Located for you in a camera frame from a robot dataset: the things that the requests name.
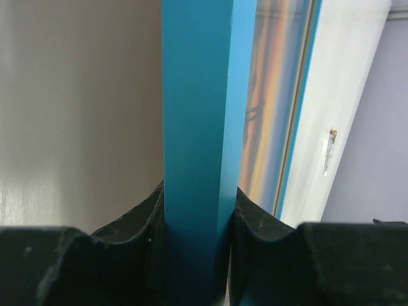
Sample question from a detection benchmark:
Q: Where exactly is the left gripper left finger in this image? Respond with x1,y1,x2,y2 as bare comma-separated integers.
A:
1,186,164,305

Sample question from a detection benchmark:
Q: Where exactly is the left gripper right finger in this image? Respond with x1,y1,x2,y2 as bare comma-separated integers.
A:
228,191,407,305

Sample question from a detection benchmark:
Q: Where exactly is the small screwdriver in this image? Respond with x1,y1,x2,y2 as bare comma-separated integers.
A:
323,129,338,176

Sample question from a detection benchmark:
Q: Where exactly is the blue picture frame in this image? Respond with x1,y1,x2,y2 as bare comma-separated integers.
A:
161,1,321,305

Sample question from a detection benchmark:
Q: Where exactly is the sunset photo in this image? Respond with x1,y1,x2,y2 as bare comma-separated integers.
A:
238,1,318,214

